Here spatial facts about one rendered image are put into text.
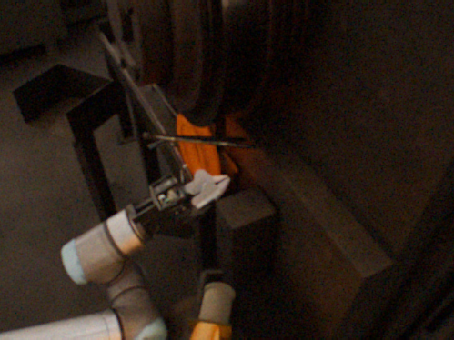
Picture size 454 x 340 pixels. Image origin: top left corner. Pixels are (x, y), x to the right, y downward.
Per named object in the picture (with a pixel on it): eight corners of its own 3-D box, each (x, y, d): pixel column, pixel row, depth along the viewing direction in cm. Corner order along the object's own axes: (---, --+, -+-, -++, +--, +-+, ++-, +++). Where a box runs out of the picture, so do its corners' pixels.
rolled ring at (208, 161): (205, 144, 75) (220, 139, 76) (173, 98, 87) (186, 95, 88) (208, 205, 88) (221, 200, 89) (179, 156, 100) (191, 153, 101)
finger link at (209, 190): (228, 174, 75) (187, 198, 74) (237, 190, 79) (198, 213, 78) (222, 164, 77) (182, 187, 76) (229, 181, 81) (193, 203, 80)
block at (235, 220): (256, 250, 91) (262, 181, 74) (272, 276, 86) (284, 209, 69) (215, 266, 88) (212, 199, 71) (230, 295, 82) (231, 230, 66)
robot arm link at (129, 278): (125, 316, 86) (96, 300, 76) (109, 278, 93) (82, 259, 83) (158, 295, 87) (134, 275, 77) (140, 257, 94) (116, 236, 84)
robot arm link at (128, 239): (136, 263, 78) (124, 229, 84) (156, 251, 78) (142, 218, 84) (114, 245, 71) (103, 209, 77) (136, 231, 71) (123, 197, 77)
